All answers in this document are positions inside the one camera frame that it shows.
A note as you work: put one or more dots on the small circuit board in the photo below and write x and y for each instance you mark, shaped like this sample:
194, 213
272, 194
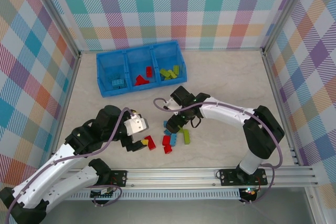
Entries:
103, 192
249, 191

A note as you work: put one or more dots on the aluminium frame rail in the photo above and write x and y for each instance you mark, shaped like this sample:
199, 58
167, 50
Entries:
170, 49
277, 90
67, 95

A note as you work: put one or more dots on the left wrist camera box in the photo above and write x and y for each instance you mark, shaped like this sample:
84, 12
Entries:
135, 125

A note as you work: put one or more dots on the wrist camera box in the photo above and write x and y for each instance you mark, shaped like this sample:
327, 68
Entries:
170, 104
135, 125

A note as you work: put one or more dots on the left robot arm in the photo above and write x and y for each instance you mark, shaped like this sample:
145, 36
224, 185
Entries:
52, 187

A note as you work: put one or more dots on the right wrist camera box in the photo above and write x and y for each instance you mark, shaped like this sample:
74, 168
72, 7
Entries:
170, 104

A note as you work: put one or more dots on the aluminium frame post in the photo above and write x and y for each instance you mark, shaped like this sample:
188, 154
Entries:
61, 16
281, 16

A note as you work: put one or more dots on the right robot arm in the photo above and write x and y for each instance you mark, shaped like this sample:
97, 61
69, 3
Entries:
262, 132

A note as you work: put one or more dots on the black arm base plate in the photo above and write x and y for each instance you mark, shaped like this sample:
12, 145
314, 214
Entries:
228, 176
119, 178

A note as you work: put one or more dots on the small green lego brick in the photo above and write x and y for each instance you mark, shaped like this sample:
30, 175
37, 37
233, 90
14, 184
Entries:
166, 78

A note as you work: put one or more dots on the blue three-compartment bin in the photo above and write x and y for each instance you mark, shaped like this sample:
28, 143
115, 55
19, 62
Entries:
141, 58

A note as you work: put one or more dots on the wide aluminium mounting rail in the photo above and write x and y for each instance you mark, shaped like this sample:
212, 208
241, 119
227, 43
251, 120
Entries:
170, 175

